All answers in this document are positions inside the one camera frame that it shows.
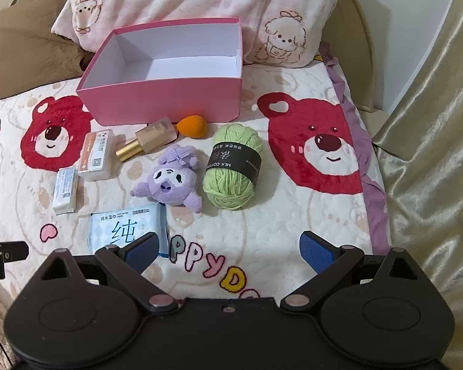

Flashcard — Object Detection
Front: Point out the purple plush toy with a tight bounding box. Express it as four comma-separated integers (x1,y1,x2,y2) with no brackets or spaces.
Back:
130,144,203,213

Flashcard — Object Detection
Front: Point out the pink cardboard box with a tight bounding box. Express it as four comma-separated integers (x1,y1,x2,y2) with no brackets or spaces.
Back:
76,17,244,127

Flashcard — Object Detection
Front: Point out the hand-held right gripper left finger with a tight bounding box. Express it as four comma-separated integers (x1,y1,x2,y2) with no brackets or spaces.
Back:
36,232,180,315

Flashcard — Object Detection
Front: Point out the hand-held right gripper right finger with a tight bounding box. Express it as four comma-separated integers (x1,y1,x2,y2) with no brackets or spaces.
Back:
280,230,424,313

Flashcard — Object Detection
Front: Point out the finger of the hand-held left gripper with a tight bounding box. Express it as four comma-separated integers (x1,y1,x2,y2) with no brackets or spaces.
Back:
0,240,29,262

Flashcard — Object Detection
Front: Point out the gold satin cloth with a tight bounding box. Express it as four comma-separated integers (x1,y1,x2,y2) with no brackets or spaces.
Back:
370,0,463,370

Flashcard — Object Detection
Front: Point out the white box with orange label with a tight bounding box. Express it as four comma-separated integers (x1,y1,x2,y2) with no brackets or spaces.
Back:
77,130,114,182

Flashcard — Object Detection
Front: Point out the orange makeup sponge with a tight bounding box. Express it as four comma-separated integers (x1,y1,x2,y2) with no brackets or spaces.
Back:
176,115,209,137

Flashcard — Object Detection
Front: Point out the wet wipes packet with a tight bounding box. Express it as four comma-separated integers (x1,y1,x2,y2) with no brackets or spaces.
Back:
89,203,170,257

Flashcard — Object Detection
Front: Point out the green yarn ball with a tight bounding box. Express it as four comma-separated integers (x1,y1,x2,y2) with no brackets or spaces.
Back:
202,123,264,211

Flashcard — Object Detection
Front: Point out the small white packet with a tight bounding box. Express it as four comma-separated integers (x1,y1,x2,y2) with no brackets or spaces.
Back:
53,167,80,216

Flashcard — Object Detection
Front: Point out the beige foundation bottle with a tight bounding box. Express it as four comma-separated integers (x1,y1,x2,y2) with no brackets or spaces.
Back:
115,117,178,162

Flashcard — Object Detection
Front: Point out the beige headboard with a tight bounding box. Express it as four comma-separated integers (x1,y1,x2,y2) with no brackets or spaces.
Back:
0,0,394,114

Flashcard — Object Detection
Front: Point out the red bear printed blanket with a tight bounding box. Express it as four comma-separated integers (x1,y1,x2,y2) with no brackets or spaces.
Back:
0,42,394,370

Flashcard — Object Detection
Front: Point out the brown pillow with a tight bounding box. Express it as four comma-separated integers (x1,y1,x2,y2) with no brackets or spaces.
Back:
0,0,99,103

